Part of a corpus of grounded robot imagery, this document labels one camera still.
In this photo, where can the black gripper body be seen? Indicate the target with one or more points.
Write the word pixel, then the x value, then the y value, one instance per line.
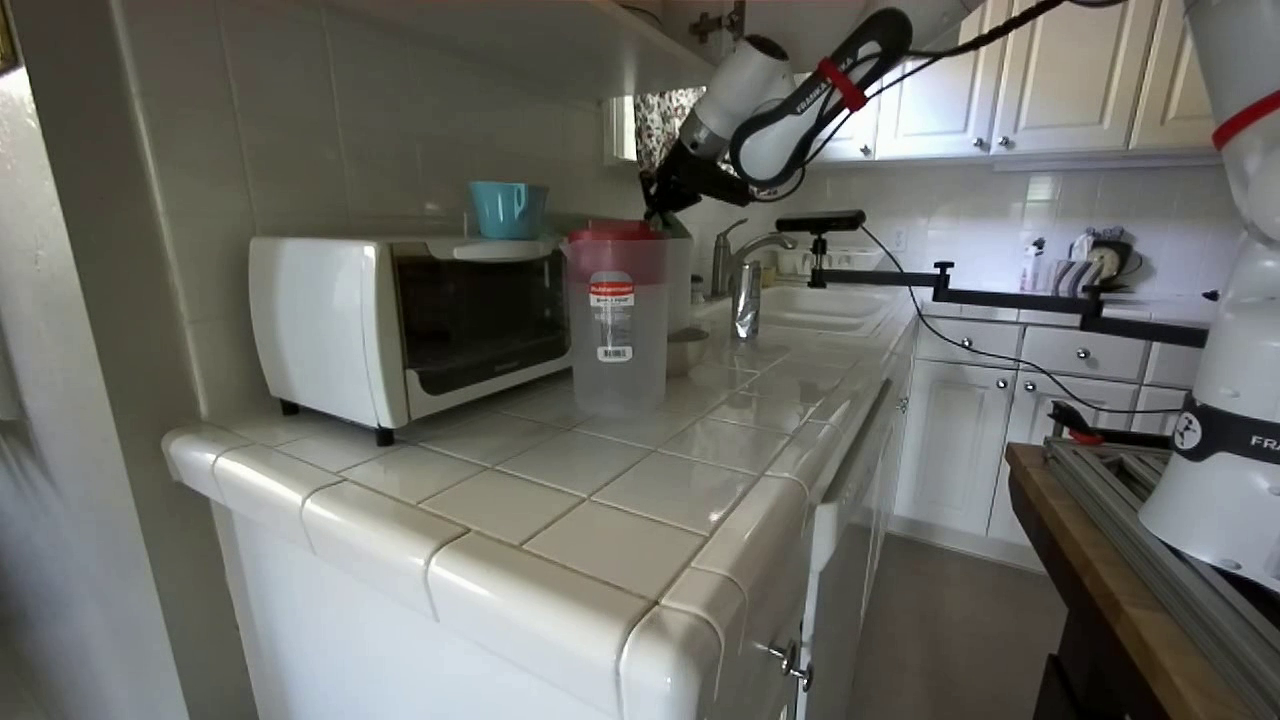
pixel 689 180

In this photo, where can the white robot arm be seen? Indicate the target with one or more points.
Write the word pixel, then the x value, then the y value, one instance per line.
pixel 1240 346

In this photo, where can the chrome faucet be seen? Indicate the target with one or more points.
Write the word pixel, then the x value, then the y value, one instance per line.
pixel 745 302

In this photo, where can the clear pitcher red lid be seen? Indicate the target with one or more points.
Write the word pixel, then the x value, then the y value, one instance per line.
pixel 618 362

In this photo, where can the white toaster oven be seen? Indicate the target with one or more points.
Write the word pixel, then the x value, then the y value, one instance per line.
pixel 332 321

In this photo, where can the white lower cabinets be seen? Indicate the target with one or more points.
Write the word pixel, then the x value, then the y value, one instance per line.
pixel 961 454

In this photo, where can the white cabinets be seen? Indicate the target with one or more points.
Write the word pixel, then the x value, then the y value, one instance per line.
pixel 1064 83
pixel 961 454

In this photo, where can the white upper cabinets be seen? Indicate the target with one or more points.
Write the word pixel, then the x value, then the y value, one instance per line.
pixel 1064 83

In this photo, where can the dark countertop object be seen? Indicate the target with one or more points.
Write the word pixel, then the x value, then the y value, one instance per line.
pixel 1102 260

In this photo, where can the black clamp red tip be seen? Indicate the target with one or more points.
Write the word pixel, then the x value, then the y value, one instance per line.
pixel 1107 429

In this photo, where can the metal cabinet knob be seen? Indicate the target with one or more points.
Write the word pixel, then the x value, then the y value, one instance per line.
pixel 787 657

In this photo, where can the wooden table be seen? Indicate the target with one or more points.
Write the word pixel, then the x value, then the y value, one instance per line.
pixel 1064 534

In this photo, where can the white counter base cabinet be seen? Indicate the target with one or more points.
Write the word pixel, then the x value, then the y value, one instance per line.
pixel 332 642

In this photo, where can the black stereo camera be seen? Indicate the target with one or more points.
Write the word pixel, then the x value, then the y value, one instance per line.
pixel 820 220

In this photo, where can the aluminium rail frame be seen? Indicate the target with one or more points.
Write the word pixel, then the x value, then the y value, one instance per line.
pixel 1174 584

